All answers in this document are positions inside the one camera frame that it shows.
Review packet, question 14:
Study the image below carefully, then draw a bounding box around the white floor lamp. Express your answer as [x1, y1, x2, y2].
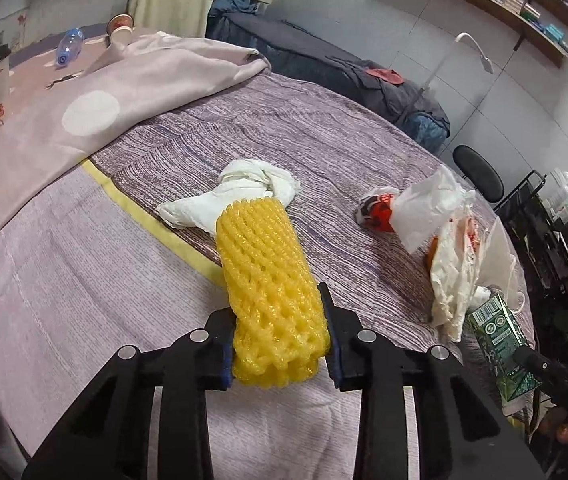
[416, 32, 495, 111]

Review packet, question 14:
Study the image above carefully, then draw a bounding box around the black storage cart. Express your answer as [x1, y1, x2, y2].
[494, 170, 568, 311]

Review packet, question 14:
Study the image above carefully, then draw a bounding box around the red cloth piece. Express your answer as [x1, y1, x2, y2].
[368, 66, 405, 86]

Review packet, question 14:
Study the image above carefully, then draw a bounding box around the pink dotted blanket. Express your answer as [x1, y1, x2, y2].
[0, 22, 271, 281]

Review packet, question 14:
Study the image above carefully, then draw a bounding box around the red white paper cup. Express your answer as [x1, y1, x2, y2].
[107, 13, 135, 47]

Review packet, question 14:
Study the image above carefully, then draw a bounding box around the white plastic bag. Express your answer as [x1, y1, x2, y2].
[429, 200, 525, 343]

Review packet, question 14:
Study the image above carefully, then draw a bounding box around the person's right hand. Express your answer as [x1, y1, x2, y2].
[538, 407, 568, 445]

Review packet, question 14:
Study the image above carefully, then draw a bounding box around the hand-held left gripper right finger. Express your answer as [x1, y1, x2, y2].
[318, 282, 547, 480]

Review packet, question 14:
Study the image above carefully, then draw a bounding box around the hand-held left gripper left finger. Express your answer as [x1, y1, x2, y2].
[22, 307, 237, 480]

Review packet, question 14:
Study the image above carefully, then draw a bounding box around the blue denim cloth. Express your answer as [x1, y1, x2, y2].
[406, 112, 451, 156]

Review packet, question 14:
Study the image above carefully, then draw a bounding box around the yellow foam fruit net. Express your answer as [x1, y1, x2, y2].
[215, 199, 331, 388]

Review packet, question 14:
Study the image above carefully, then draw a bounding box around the white cloth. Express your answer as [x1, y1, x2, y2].
[156, 159, 301, 237]

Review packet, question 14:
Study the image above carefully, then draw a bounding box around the black chair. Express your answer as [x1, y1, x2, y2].
[452, 145, 505, 205]

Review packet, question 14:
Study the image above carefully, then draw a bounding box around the blue plastic bottle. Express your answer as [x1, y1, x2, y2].
[55, 28, 85, 68]

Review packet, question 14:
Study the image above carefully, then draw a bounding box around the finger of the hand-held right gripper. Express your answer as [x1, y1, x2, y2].
[511, 347, 568, 387]

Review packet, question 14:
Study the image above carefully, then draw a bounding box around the purple striped bed sheet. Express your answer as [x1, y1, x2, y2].
[0, 71, 535, 463]

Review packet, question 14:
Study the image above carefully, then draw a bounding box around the green drink carton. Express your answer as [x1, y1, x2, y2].
[466, 292, 542, 413]

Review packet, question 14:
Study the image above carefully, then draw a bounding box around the red white snack wrapper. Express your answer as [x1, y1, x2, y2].
[355, 186, 405, 233]

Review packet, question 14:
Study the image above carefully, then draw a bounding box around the grey covered sofa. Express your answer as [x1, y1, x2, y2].
[206, 12, 451, 156]

